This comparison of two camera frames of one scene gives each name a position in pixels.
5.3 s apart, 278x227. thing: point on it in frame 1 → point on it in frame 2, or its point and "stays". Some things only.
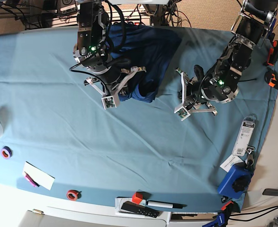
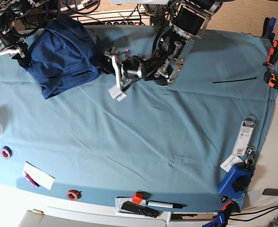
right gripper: [214, 87] → [131, 66]
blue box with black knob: [236, 181] stays
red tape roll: [74, 195] stays
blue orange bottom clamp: [223, 216] stays
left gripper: [108, 78] → [10, 37]
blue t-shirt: [150, 48] → [64, 54]
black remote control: [139, 208] stays
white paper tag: [230, 161] stays
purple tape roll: [6, 152] stays
